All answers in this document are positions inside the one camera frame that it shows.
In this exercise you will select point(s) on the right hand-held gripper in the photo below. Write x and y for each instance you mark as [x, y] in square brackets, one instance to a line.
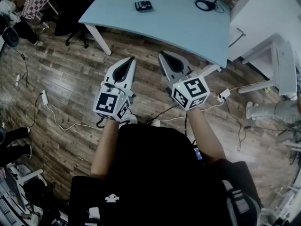
[192, 91]

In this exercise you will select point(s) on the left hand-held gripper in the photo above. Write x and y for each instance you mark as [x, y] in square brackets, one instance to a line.
[105, 101]

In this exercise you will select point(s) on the black calculator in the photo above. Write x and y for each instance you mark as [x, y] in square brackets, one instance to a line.
[143, 5]

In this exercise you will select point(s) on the person's right forearm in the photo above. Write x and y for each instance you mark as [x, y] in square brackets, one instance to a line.
[204, 135]

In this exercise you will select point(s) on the person's left forearm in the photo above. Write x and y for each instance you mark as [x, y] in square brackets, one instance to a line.
[104, 149]

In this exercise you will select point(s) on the white table leg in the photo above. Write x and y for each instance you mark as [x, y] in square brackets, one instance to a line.
[211, 69]
[98, 39]

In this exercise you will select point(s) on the white power strip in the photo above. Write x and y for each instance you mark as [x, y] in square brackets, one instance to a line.
[17, 79]
[44, 98]
[225, 93]

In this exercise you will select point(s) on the person's right white shoe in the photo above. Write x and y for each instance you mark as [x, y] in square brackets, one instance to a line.
[155, 122]

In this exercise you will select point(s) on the black office chair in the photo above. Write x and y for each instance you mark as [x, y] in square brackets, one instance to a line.
[68, 13]

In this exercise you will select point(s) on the small black screen device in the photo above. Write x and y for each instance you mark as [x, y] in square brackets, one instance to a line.
[198, 154]

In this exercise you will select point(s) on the small yellow-green object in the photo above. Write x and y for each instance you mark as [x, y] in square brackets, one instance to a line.
[267, 90]

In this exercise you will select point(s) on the person's black shirt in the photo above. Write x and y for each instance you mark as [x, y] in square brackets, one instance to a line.
[160, 173]

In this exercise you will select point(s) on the white rectangular appliance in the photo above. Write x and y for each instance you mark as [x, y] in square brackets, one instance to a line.
[285, 67]

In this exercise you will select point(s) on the checkered cloth table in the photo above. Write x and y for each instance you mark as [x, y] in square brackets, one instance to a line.
[35, 3]

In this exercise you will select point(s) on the dark grey round object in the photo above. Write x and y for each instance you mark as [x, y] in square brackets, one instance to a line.
[2, 135]
[10, 37]

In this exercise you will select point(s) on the white metal rack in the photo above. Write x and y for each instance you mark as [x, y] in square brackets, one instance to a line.
[30, 175]

